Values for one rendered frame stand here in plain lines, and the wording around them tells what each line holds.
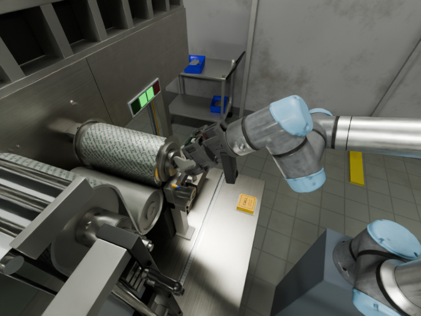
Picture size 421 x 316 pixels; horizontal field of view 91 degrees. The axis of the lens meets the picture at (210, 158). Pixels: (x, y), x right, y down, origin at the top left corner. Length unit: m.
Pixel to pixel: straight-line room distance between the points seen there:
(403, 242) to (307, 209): 1.41
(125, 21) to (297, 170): 0.80
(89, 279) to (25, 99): 0.51
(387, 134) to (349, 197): 1.91
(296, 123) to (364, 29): 2.16
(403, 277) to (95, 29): 1.04
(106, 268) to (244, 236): 0.65
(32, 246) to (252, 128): 0.35
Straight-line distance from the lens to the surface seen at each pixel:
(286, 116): 0.38
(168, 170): 0.57
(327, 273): 0.90
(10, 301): 0.92
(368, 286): 0.70
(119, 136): 0.62
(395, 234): 0.79
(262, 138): 0.40
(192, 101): 2.86
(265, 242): 1.87
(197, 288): 0.80
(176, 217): 0.73
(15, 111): 0.68
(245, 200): 0.91
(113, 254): 0.27
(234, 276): 0.81
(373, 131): 0.52
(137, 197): 0.56
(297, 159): 0.42
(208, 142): 0.47
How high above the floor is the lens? 1.68
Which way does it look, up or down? 46 degrees down
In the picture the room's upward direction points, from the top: straight up
